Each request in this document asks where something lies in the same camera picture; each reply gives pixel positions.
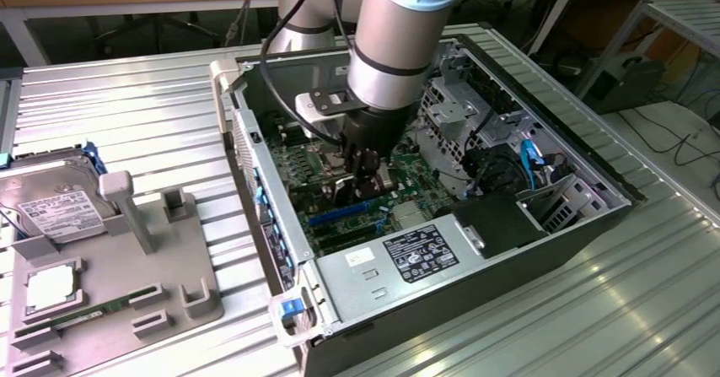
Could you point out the silver disk bay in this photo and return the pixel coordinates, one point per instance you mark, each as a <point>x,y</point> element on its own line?
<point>563,208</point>

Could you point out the black RAM slot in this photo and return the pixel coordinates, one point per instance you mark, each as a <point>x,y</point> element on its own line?
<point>285,120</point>
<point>290,134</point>

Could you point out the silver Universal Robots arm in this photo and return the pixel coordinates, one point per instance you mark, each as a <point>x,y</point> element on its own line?
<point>394,35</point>

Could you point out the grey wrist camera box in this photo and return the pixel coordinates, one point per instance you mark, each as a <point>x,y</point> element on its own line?
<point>321,117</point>

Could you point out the silver CPU chip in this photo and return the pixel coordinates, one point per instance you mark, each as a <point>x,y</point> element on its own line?
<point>51,288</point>

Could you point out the black office chair base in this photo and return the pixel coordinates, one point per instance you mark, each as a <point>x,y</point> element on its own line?
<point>155,20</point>

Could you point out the hard disk with blue caddy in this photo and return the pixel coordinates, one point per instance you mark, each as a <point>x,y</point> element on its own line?
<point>51,200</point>

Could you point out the black expansion slot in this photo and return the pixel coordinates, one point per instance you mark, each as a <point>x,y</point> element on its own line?
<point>343,235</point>

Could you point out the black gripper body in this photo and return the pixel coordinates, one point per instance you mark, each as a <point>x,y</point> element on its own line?
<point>377,132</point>

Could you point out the blue case latch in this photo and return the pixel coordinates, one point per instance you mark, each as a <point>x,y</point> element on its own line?
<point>290,309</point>

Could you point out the metal slat side table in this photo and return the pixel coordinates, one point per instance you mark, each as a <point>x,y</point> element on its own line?
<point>683,12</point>

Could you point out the grey parts rack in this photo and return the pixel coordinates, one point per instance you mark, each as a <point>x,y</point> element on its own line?
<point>113,267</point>

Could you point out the CPU socket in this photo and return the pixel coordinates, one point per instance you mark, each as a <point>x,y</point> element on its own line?
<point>329,159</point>

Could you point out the black Nvidia graphics card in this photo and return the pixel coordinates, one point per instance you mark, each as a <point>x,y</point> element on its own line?
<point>343,191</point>

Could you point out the green motherboard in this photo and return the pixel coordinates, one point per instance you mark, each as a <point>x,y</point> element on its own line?
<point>417,183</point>

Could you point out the blue expansion slot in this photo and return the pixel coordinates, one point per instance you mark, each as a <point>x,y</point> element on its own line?
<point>333,216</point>

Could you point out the open black PC case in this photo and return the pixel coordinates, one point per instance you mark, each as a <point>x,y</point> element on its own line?
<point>506,284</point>

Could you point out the silver drive cage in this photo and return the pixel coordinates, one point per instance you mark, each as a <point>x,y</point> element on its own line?
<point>450,115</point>

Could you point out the green RAM stick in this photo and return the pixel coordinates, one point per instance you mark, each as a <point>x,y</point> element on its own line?
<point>85,313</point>

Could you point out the silver chipset heatsink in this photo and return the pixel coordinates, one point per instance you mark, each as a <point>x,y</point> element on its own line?
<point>410,217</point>

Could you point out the black plastic air shroud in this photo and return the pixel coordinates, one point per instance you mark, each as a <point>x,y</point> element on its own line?
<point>495,225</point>

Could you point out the grey power supply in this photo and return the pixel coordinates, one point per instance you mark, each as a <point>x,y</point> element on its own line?
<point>361,284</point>

